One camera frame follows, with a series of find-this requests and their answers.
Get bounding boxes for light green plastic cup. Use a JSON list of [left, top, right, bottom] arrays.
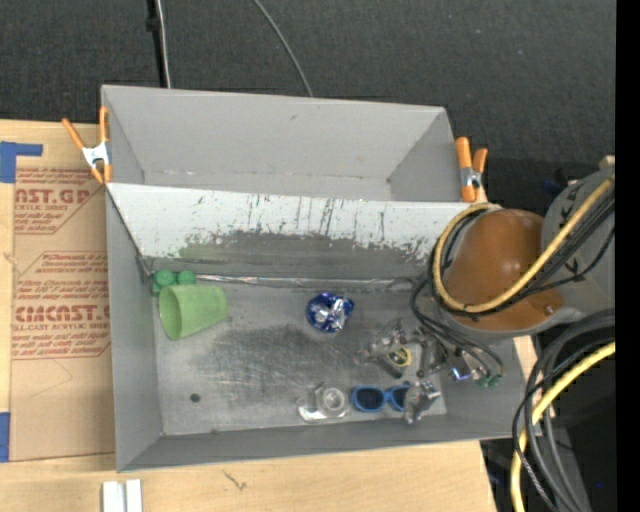
[[158, 283, 230, 342]]

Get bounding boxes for grey metal bin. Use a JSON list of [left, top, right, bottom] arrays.
[[99, 83, 527, 473]]

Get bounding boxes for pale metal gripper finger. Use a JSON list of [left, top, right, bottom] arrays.
[[403, 380, 443, 426], [356, 319, 419, 379]]

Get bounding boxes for blue sunglasses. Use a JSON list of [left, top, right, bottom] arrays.
[[349, 384, 412, 414]]

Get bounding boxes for brown cardboard board red print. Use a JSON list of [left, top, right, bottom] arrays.
[[0, 118, 119, 464]]

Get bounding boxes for dark green toy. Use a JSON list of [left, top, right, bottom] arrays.
[[151, 269, 198, 294]]

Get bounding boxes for blue shiny foil ball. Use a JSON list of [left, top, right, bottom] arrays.
[[305, 292, 356, 334]]

